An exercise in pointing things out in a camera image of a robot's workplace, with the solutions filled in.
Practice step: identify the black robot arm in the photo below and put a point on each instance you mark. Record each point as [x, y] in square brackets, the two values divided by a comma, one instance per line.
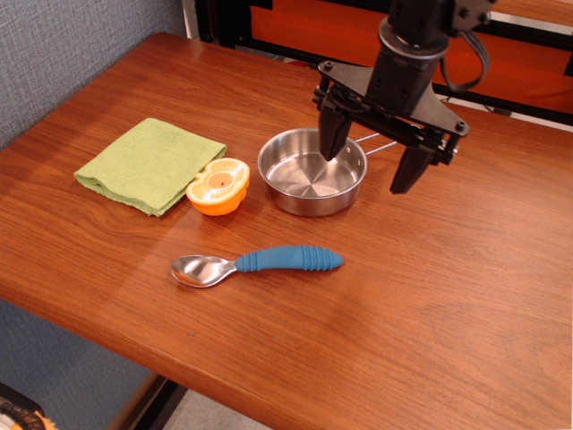
[421, 22]

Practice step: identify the stainless steel pot with handle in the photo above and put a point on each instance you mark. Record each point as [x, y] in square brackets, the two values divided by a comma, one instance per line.
[301, 182]

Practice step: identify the orange toy fruit half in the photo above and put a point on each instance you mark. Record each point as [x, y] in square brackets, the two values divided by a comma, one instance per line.
[220, 188]

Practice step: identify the green folded towel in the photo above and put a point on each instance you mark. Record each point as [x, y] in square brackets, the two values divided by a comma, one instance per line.
[150, 166]

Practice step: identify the orange object at floor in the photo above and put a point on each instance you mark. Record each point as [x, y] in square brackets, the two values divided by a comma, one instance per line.
[45, 423]

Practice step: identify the spoon with blue handle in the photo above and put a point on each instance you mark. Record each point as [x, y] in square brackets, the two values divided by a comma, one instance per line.
[202, 271]

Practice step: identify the black metal frame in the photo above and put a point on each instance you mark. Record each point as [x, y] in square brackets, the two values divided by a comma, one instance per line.
[229, 23]

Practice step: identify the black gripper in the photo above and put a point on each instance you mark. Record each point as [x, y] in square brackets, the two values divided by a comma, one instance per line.
[395, 98]

